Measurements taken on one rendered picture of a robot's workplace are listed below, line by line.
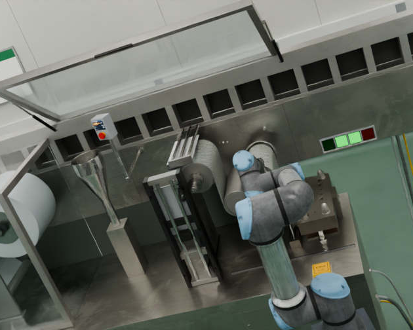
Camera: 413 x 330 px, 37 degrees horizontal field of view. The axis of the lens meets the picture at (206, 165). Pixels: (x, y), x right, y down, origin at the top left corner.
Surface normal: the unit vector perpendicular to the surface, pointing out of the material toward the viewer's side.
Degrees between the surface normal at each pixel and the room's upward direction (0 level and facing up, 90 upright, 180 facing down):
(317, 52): 90
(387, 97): 90
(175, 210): 90
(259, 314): 90
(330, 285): 7
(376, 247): 0
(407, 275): 0
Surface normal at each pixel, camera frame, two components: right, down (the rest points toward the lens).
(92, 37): -0.11, 0.44
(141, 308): -0.33, -0.86
